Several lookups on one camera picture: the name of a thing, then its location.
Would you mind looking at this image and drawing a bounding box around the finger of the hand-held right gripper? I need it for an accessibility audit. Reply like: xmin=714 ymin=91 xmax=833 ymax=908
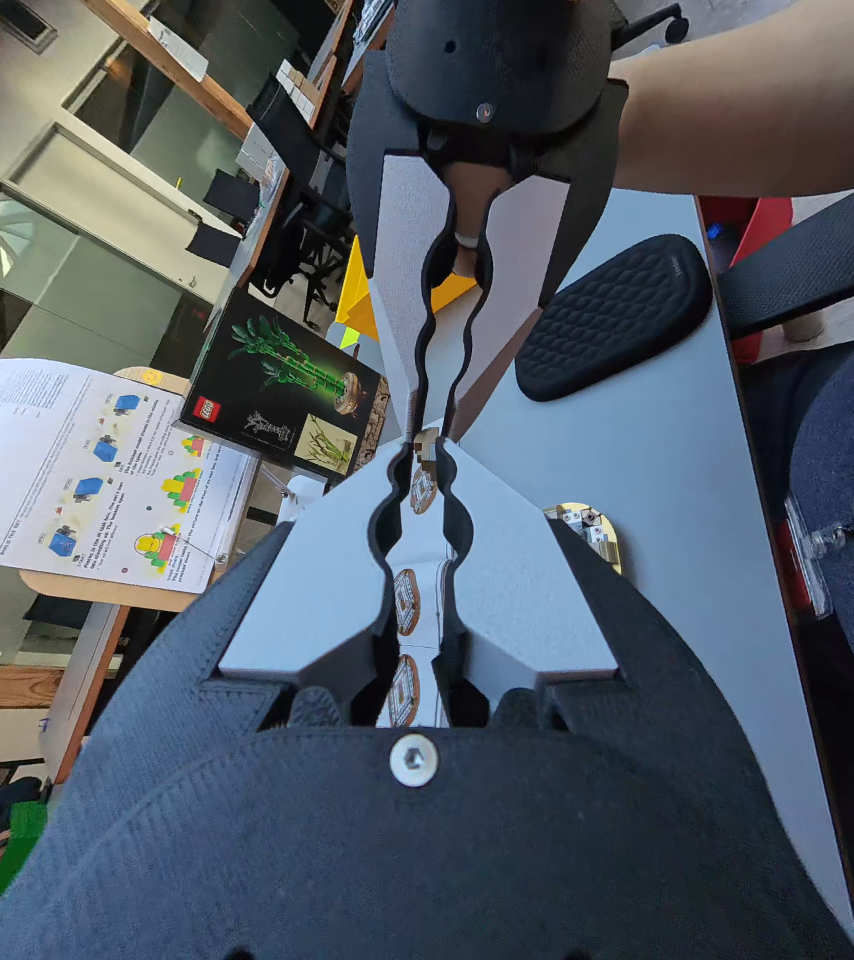
xmin=369 ymin=150 xmax=458 ymax=445
xmin=442 ymin=178 xmax=577 ymax=442

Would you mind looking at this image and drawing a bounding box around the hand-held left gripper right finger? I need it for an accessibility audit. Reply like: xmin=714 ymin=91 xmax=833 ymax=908
xmin=433 ymin=439 xmax=619 ymax=727

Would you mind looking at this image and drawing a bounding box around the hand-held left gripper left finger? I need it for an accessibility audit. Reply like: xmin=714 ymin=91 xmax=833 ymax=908
xmin=218 ymin=441 xmax=413 ymax=727

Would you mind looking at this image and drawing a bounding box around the round gold lego base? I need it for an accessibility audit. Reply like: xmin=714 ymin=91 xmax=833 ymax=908
xmin=543 ymin=501 xmax=625 ymax=576

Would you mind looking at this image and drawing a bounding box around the person's right forearm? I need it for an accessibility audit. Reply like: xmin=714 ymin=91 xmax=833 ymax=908
xmin=605 ymin=0 xmax=854 ymax=199

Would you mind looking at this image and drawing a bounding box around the lego instruction booklet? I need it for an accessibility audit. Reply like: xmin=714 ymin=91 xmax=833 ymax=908
xmin=352 ymin=375 xmax=475 ymax=730

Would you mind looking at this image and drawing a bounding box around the black lego set box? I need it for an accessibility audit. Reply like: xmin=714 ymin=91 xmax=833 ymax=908
xmin=181 ymin=288 xmax=385 ymax=483

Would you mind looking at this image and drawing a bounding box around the person's right hand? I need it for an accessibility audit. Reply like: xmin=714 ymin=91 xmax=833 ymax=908
xmin=444 ymin=161 xmax=512 ymax=279

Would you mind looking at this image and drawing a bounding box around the yellow plastic object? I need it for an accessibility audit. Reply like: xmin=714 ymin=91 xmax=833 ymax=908
xmin=335 ymin=236 xmax=478 ymax=333

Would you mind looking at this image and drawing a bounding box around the black padded wrist rest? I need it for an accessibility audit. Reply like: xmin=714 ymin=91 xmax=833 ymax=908
xmin=514 ymin=234 xmax=715 ymax=403

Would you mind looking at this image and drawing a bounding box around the black background office chair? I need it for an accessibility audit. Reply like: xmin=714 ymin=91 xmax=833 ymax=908
xmin=245 ymin=71 xmax=358 ymax=303

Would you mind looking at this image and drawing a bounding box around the long wooden desk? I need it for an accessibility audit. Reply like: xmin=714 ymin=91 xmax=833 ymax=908
xmin=82 ymin=0 xmax=357 ymax=331

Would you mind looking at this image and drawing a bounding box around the clear badge holder with reel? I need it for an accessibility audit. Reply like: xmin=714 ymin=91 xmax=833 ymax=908
xmin=781 ymin=477 xmax=854 ymax=621

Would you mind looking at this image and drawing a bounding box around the printed instruction sheet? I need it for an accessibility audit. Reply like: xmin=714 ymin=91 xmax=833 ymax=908
xmin=0 ymin=358 xmax=260 ymax=596

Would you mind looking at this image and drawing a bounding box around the black mesh office chair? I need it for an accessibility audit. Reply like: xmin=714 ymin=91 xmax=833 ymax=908
xmin=718 ymin=172 xmax=854 ymax=343

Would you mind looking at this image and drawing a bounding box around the white paper sheet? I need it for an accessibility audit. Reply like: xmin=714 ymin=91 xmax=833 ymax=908
xmin=147 ymin=16 xmax=210 ymax=83

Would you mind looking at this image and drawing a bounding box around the person's dark blue clothing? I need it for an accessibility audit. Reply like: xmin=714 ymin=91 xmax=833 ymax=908
xmin=742 ymin=313 xmax=854 ymax=960

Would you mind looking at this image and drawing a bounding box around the green object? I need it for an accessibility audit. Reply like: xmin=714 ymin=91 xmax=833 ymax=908
xmin=0 ymin=801 xmax=50 ymax=918

